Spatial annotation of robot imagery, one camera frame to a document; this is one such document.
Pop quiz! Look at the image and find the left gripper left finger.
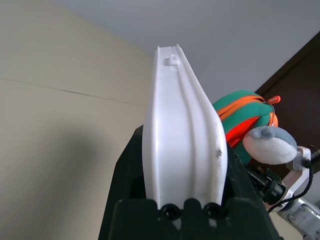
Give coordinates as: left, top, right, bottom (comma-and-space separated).
98, 126, 148, 240

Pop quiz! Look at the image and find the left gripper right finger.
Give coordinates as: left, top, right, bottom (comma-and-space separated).
222, 141, 265, 206

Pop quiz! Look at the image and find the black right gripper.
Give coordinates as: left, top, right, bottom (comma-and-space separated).
247, 166, 286, 207

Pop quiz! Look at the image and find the grey and white plush toy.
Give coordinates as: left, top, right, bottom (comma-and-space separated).
242, 126, 298, 166

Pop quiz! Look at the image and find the white plastic pencil case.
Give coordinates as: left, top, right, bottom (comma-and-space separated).
141, 43, 229, 210

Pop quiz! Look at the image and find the orange and teal backpack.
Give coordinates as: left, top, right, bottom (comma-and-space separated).
212, 89, 282, 166

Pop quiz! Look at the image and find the dark brown wooden door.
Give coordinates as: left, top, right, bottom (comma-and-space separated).
254, 32, 320, 173

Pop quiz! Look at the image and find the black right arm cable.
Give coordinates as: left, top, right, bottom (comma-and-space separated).
267, 144, 320, 213

